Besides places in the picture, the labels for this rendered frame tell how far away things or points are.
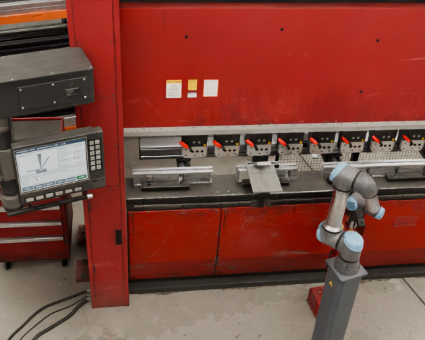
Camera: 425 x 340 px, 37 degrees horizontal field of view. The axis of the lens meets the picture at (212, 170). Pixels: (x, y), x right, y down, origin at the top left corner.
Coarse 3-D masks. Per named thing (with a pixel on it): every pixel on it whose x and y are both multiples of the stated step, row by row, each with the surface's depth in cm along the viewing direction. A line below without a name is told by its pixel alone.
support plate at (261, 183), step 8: (248, 168) 402; (256, 168) 402; (264, 168) 403; (272, 168) 403; (248, 176) 397; (256, 176) 396; (264, 176) 396; (272, 176) 397; (256, 184) 389; (264, 184) 390; (272, 184) 390; (280, 184) 391; (256, 192) 384; (264, 192) 385
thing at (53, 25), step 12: (48, 24) 521; (60, 24) 523; (0, 36) 500; (12, 36) 501; (24, 36) 504; (36, 36) 505; (48, 36) 500; (60, 36) 502; (0, 48) 484; (12, 48) 489; (24, 48) 490; (36, 48) 491; (48, 48) 495
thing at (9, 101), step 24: (72, 48) 314; (0, 72) 291; (24, 72) 293; (48, 72) 294; (72, 72) 296; (0, 96) 289; (24, 96) 294; (48, 96) 299; (72, 96) 304; (0, 120) 305; (0, 144) 314; (0, 168) 321; (0, 192) 338
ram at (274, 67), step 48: (144, 48) 343; (192, 48) 347; (240, 48) 350; (288, 48) 354; (336, 48) 358; (384, 48) 362; (144, 96) 361; (240, 96) 370; (288, 96) 374; (336, 96) 378; (384, 96) 383
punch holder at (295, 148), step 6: (288, 132) 390; (294, 132) 390; (300, 132) 391; (282, 138) 392; (288, 138) 392; (294, 138) 393; (300, 138) 394; (276, 144) 404; (282, 144) 394; (294, 144) 395; (300, 144) 396; (282, 150) 397; (288, 150) 398; (294, 150) 398; (300, 150) 399
